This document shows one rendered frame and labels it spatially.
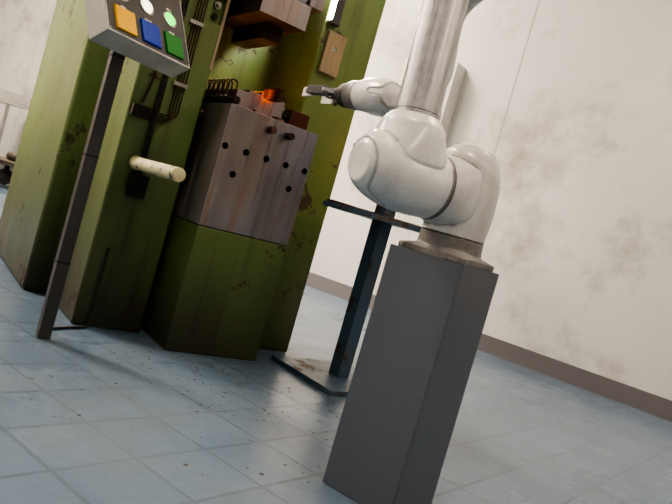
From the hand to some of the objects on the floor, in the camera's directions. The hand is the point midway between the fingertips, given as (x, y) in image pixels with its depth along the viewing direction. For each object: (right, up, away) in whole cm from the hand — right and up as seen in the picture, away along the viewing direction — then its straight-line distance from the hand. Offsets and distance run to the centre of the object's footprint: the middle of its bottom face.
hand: (317, 95), depth 221 cm
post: (-88, -79, -6) cm, 118 cm away
